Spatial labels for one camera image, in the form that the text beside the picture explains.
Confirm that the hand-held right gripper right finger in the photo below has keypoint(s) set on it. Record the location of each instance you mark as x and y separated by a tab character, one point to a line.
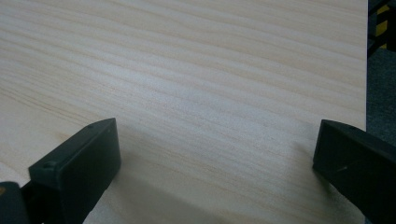
358	165

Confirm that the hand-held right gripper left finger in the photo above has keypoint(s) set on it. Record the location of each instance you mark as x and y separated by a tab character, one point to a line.
77	168

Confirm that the black stand with striped base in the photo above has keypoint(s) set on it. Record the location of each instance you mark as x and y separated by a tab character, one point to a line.
381	28

